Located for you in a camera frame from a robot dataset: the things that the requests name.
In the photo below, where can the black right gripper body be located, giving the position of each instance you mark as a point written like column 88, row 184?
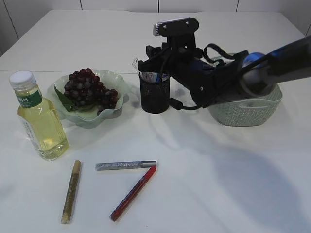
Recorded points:
column 182, row 62

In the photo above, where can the clear plastic ruler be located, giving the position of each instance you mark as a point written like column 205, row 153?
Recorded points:
column 135, row 65

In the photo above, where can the red artificial grape bunch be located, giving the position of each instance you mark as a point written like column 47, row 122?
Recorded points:
column 84, row 90

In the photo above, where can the silver glitter pen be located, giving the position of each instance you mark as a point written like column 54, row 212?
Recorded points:
column 124, row 165

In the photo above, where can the red marker pen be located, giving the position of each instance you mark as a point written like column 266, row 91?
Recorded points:
column 115, row 215

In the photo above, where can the yellow liquid plastic bottle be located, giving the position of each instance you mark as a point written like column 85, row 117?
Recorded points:
column 39, row 117

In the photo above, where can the gold glitter pen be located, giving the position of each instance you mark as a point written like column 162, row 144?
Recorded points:
column 70, row 196

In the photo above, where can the blue handled scissors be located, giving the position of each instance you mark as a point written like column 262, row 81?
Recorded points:
column 164, row 77

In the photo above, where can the pink handled scissors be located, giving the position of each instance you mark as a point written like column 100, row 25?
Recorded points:
column 150, row 77

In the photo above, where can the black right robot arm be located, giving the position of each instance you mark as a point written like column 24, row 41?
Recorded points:
column 246, row 76

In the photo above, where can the black mesh pen holder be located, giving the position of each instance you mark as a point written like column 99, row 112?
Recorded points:
column 152, row 98

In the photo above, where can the green woven plastic basket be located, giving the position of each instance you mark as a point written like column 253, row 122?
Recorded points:
column 249, row 112

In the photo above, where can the green wavy plastic plate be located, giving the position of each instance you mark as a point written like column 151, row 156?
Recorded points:
column 90, row 118

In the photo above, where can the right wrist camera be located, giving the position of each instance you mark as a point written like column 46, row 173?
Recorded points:
column 179, row 32

